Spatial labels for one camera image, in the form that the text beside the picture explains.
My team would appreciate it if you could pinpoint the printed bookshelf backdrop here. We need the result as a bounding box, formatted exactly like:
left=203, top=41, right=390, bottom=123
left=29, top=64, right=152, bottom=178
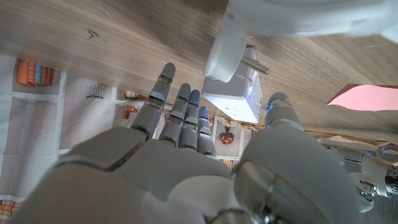
left=0, top=52, right=330, bottom=224

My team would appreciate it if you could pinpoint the pink sticky note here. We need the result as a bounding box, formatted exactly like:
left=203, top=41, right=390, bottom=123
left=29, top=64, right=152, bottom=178
left=326, top=83, right=398, bottom=112

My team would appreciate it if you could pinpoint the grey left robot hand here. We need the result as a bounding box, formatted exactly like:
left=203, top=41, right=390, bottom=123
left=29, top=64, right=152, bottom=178
left=318, top=138, right=379, bottom=178

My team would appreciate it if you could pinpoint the white power cord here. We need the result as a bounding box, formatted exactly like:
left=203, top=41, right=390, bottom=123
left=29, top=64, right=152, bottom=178
left=203, top=0, right=398, bottom=83

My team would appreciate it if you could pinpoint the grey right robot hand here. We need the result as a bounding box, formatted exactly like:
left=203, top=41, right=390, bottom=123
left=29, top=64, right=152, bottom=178
left=9, top=62, right=363, bottom=224

